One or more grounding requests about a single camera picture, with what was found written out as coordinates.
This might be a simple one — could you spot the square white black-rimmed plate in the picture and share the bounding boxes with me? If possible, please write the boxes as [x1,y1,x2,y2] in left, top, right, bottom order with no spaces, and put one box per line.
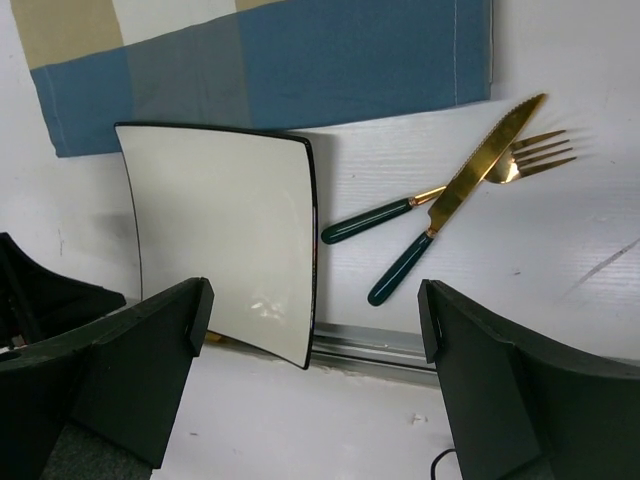
[115,122,318,369]

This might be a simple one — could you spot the gold knife green handle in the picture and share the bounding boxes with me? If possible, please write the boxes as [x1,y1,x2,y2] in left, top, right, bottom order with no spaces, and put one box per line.
[367,93,547,307]

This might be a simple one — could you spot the gold fork green handle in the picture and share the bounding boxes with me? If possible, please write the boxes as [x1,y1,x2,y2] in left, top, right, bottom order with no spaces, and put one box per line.
[321,130,573,244]

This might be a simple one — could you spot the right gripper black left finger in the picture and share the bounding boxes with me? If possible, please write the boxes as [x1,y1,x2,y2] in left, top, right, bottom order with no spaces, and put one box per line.
[1,277,214,470]

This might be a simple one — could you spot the blue beige white placemat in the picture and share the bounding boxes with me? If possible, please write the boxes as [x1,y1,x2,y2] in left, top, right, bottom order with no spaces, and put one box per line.
[11,1,493,157]

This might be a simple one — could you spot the aluminium rail frame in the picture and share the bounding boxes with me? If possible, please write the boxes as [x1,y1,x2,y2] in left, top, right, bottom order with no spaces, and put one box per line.
[311,323,439,388]

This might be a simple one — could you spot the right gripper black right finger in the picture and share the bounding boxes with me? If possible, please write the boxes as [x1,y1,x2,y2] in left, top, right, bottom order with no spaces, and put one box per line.
[417,280,639,479]

